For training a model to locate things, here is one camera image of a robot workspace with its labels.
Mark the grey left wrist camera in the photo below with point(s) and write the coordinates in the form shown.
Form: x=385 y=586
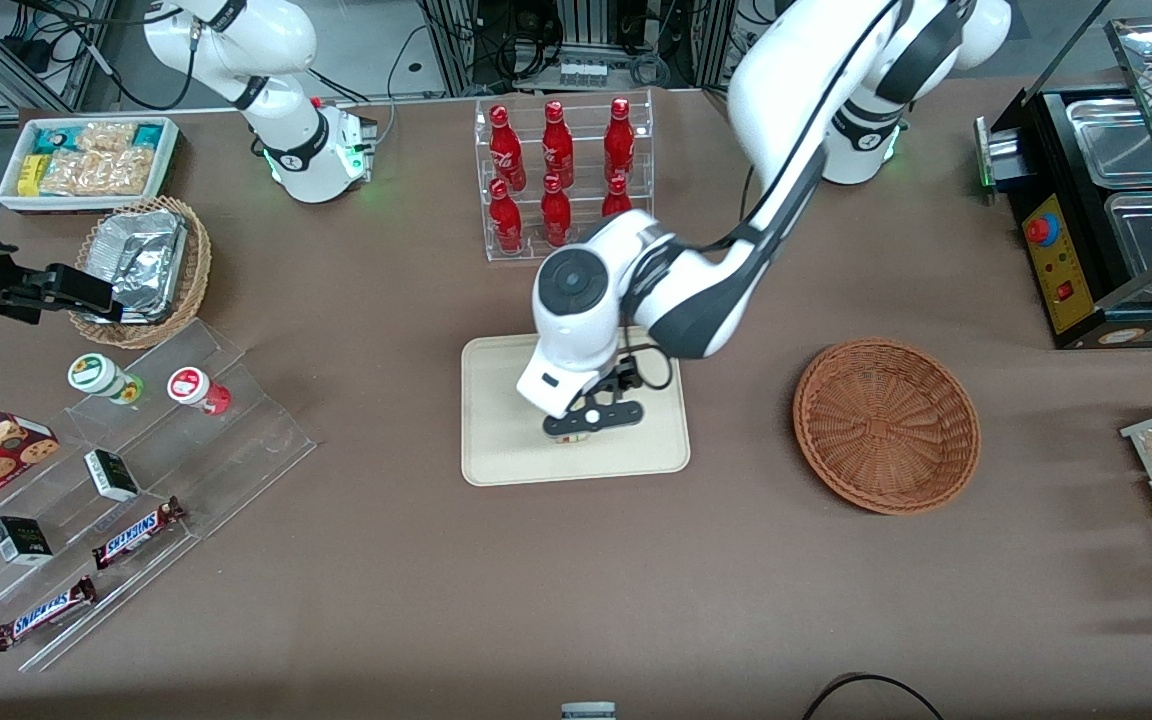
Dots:
x=554 y=390

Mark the round brown wicker basket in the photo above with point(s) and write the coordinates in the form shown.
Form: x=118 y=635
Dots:
x=886 y=430

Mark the red label white cup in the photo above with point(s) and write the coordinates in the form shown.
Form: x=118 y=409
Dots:
x=196 y=390

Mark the clear acrylic stepped display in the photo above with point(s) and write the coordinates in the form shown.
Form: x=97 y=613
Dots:
x=246 y=440

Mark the teal snack packet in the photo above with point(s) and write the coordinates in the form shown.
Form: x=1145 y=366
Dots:
x=54 y=140
x=148 y=135

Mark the small black white box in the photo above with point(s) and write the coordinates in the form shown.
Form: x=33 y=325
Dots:
x=21 y=540
x=111 y=475

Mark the small tan wicker basket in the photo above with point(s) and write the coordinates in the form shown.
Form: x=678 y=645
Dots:
x=194 y=270

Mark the clear bag of rice crackers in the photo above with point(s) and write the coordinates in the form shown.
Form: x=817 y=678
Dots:
x=108 y=135
x=96 y=175

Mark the Snickers chocolate bar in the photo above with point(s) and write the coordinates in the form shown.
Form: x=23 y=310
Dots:
x=44 y=613
x=136 y=533

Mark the green label white cup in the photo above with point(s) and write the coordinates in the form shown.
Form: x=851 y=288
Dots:
x=101 y=378

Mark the triangle sandwich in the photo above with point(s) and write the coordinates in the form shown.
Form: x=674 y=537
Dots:
x=578 y=439

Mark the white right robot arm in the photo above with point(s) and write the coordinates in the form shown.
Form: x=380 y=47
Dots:
x=286 y=110

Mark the beige rectangular plastic tray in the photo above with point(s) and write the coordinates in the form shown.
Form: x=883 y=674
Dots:
x=506 y=450

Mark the small grey white device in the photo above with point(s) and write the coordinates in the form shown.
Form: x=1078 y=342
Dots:
x=588 y=712

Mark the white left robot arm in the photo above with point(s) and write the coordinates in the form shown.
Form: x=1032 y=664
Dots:
x=786 y=80

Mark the yellow snack packet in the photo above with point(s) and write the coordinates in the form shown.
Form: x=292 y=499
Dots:
x=30 y=175

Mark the black food warmer appliance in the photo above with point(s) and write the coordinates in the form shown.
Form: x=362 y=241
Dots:
x=1056 y=260

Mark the red cola bottle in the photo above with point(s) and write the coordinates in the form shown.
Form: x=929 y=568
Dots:
x=506 y=150
x=555 y=212
x=619 y=140
x=616 y=195
x=557 y=145
x=504 y=220

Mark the silver foil container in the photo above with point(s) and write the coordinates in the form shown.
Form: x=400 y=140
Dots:
x=141 y=262

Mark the clear acrylic bottle rack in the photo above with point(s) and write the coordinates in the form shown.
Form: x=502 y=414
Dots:
x=586 y=110

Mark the white snack bin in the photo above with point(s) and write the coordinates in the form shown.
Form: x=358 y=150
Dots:
x=8 y=195

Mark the white power strip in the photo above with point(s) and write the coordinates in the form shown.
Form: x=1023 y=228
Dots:
x=582 y=73

